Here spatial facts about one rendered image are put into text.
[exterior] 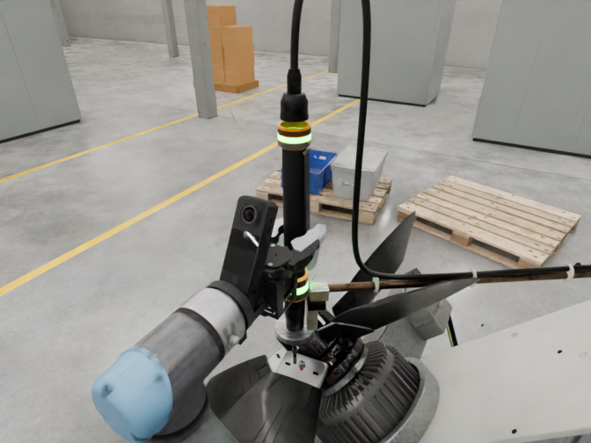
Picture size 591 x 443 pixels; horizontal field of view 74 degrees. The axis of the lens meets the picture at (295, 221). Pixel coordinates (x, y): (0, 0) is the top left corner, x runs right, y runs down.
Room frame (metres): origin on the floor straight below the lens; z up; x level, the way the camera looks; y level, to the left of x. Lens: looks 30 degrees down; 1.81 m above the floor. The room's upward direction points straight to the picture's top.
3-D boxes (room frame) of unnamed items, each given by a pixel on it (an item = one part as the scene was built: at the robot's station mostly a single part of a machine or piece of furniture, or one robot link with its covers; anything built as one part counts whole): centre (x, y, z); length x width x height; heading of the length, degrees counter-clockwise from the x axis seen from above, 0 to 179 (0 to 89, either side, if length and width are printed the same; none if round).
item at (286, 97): (0.50, 0.00, 1.50); 0.04 x 0.04 x 0.46
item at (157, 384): (0.26, 0.14, 1.48); 0.11 x 0.08 x 0.09; 150
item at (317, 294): (0.50, -0.01, 1.35); 0.09 x 0.07 x 0.10; 95
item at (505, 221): (3.04, -1.71, 0.07); 1.20 x 1.00 x 0.15; 44
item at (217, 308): (0.33, 0.09, 1.48); 0.08 x 0.05 x 0.08; 60
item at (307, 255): (0.43, 0.00, 1.50); 0.09 x 0.05 x 0.02; 138
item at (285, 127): (0.50, 0.00, 1.65); 0.04 x 0.04 x 0.03
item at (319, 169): (3.69, -0.15, 0.25); 0.60 x 0.41 x 0.22; 157
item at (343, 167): (3.49, -0.61, 0.31); 0.60 x 0.42 x 0.33; 157
